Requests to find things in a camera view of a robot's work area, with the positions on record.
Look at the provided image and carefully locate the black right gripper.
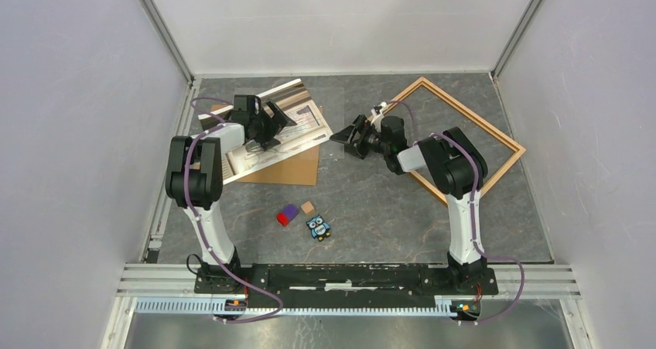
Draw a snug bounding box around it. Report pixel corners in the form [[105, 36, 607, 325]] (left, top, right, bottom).
[[329, 115, 389, 159]]

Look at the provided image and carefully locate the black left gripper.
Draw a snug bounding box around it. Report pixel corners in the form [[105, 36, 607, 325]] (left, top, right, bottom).
[[251, 101, 296, 152]]

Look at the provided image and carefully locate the printed photo sheet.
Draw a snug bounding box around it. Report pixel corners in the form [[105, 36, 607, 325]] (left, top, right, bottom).
[[199, 78, 333, 186]]

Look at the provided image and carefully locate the wooden picture frame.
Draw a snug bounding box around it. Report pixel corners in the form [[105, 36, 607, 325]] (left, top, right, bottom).
[[362, 73, 526, 199]]

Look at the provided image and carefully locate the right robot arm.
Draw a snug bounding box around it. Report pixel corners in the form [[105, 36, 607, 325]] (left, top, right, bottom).
[[330, 115, 487, 293]]

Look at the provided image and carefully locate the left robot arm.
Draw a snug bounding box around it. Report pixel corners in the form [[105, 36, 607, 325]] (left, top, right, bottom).
[[165, 94, 296, 293]]

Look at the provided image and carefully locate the brown cardboard backing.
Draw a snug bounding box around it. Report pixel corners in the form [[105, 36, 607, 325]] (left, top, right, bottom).
[[208, 101, 332, 186]]

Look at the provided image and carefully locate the small tan wooden cube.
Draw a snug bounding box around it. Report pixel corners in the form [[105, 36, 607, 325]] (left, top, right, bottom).
[[300, 201, 316, 214]]

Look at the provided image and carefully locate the red and purple block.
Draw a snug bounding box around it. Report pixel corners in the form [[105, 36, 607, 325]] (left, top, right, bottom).
[[276, 204, 299, 227]]

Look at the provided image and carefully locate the blue owl figure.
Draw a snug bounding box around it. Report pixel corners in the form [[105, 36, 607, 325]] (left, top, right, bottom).
[[306, 214, 331, 242]]

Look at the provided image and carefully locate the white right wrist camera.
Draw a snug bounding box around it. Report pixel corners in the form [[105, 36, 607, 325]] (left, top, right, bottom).
[[371, 101, 388, 118]]

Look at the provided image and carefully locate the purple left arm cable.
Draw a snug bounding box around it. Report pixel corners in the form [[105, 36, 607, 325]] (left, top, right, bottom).
[[183, 97, 285, 325]]

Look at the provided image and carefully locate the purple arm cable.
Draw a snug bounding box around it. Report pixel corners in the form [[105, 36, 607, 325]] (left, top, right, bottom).
[[183, 97, 285, 325], [385, 99, 526, 326]]

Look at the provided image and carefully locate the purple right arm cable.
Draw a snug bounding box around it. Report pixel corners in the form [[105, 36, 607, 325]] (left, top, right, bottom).
[[385, 99, 526, 326]]

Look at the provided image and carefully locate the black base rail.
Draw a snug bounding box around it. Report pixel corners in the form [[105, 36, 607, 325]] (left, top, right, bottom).
[[194, 263, 499, 310]]

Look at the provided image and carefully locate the white toothed cable tray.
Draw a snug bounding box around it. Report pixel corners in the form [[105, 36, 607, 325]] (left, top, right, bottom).
[[135, 297, 456, 318]]

